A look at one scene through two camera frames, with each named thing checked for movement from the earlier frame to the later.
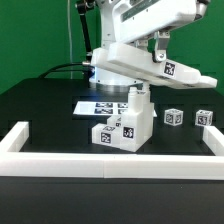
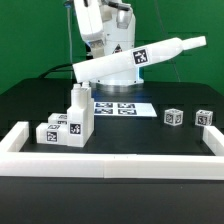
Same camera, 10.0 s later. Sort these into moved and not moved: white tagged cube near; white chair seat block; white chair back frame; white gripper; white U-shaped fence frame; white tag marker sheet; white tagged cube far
Moved: white chair back frame; white chair seat block; white gripper
Not moved: white tagged cube near; white tag marker sheet; white tagged cube far; white U-shaped fence frame
